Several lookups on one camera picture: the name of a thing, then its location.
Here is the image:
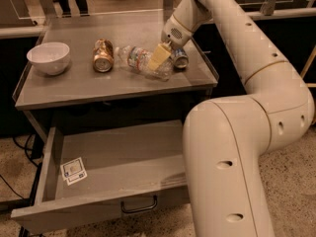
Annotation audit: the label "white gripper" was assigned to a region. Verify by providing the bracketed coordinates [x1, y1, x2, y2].
[148, 16, 192, 71]

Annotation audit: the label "clear plastic water bottle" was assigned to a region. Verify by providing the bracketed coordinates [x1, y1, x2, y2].
[115, 45, 173, 81]

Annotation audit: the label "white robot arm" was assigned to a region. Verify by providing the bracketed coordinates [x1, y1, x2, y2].
[149, 0, 314, 237]

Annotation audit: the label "grey cabinet counter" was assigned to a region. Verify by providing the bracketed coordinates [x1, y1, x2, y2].
[14, 9, 218, 139]

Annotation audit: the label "grey open top drawer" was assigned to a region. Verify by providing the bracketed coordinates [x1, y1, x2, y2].
[11, 120, 189, 234]

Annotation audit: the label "blue soda can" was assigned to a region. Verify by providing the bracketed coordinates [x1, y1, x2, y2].
[171, 48, 189, 69]

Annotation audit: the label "gold soda can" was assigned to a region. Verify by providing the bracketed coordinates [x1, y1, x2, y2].
[93, 39, 114, 73]

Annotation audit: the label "white bowl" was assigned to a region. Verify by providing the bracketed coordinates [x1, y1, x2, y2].
[27, 42, 70, 75]

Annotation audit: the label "white tag sticker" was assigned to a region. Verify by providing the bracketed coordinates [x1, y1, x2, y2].
[60, 157, 87, 186]

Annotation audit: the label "grey horizontal rail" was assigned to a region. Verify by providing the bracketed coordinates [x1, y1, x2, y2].
[247, 8, 316, 21]

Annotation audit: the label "black drawer handle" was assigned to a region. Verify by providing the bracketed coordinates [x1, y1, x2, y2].
[120, 196, 158, 214]

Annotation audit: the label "black floor cables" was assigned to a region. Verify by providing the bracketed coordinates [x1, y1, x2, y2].
[0, 133, 42, 200]

